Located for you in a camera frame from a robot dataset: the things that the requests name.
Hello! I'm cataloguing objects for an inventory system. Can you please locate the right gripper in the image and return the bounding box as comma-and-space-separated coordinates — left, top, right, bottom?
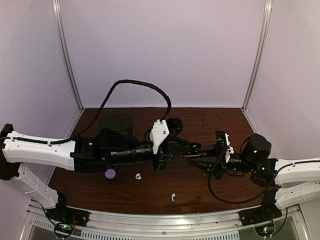
187, 144, 257, 181

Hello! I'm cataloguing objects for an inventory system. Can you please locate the black charging case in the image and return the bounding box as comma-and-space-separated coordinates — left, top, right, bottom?
182, 142, 202, 158

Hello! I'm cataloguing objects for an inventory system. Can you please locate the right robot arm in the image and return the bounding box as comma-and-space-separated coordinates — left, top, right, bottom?
183, 131, 320, 221

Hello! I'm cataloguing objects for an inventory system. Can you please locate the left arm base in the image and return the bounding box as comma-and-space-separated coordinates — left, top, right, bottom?
42, 207, 90, 239

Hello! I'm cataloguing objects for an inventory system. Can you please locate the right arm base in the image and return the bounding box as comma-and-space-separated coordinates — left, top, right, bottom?
239, 206, 283, 238

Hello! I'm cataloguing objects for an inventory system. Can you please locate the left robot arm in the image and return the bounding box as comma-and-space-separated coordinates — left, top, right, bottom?
0, 113, 192, 222

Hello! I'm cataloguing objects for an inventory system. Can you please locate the purple round charging case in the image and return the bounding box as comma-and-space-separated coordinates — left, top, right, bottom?
104, 168, 117, 180

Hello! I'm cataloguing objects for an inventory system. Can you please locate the white clip earbud lower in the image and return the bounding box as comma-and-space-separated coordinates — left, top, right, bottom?
135, 173, 142, 180

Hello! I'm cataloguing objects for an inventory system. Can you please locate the white stem earbud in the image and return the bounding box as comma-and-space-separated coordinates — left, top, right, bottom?
171, 193, 176, 202

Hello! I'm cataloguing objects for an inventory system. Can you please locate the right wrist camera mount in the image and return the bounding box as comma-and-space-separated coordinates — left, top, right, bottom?
215, 130, 235, 164

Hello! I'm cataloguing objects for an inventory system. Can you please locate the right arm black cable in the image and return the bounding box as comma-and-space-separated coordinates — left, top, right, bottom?
206, 159, 268, 205

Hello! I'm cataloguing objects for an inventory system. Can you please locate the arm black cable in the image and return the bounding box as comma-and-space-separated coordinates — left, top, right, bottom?
206, 159, 268, 205
4, 79, 173, 147

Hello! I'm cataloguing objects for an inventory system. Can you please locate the right aluminium frame post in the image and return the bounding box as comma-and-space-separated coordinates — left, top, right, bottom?
241, 0, 273, 113

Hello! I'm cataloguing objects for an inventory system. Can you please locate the aluminium frame post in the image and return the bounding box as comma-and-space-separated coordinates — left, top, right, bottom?
52, 0, 84, 112
241, 0, 273, 113

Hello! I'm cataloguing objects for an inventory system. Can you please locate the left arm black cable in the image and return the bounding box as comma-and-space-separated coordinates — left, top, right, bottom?
4, 79, 173, 147

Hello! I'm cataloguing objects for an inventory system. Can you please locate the front aluminium rail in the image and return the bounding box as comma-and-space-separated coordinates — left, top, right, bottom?
24, 208, 303, 240

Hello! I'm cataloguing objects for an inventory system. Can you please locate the left aluminium frame post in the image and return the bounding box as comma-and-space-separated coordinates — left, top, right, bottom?
52, 0, 84, 112

